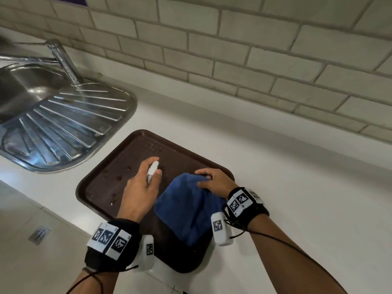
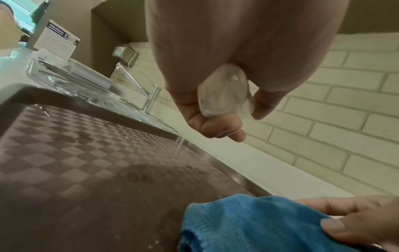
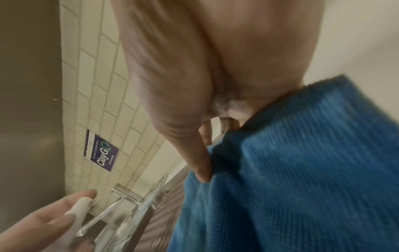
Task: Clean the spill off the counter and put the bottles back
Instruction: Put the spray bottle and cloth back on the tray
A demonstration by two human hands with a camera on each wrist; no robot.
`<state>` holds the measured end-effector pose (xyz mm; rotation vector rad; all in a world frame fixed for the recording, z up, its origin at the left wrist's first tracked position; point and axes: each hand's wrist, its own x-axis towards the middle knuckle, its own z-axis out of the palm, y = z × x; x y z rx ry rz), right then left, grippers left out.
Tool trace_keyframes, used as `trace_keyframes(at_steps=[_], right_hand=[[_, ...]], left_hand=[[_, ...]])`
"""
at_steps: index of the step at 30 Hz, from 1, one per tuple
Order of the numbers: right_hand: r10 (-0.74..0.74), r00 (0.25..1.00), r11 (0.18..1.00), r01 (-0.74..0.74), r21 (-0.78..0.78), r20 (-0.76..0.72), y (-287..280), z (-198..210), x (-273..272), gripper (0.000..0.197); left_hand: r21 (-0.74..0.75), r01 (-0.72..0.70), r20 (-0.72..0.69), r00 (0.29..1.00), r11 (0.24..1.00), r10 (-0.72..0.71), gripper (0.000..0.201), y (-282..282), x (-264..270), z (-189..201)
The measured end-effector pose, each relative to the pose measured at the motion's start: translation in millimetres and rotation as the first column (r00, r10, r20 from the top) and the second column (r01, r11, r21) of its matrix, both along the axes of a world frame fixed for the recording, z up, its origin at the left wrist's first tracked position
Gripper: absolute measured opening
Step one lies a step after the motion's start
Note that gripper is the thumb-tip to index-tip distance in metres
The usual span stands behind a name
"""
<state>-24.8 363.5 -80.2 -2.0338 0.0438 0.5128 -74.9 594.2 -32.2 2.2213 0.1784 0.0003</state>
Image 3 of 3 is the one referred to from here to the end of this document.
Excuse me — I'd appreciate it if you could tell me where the chrome faucet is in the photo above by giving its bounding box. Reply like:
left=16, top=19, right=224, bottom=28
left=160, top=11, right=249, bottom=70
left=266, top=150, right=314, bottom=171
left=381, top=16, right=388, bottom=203
left=76, top=177, right=166, bottom=237

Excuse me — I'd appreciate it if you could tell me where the blue microfibre cloth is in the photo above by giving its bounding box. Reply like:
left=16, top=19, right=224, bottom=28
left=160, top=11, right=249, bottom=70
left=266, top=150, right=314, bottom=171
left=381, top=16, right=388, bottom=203
left=166, top=75, right=399, bottom=252

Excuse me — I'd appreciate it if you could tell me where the dark blue wall sign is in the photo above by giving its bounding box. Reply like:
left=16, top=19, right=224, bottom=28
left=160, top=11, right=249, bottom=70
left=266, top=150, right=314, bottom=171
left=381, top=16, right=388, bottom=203
left=82, top=129, right=120, bottom=173

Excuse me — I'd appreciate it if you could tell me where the person's left hand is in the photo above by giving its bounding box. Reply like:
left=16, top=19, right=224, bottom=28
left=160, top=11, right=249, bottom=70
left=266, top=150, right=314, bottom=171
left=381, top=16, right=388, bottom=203
left=0, top=188, right=98, bottom=252

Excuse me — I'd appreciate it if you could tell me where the steel sink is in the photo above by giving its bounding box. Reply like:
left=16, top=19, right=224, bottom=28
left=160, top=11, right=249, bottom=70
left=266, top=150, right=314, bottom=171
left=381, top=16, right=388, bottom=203
left=90, top=137, right=225, bottom=252

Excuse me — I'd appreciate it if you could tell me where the person's right hand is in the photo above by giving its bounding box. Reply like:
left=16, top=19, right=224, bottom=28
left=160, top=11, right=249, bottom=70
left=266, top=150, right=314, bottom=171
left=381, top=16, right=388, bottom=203
left=110, top=0, right=325, bottom=184

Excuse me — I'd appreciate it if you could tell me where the clear spray bottle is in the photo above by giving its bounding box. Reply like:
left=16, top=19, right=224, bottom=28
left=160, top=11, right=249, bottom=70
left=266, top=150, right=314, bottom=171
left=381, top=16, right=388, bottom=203
left=63, top=197, right=94, bottom=222

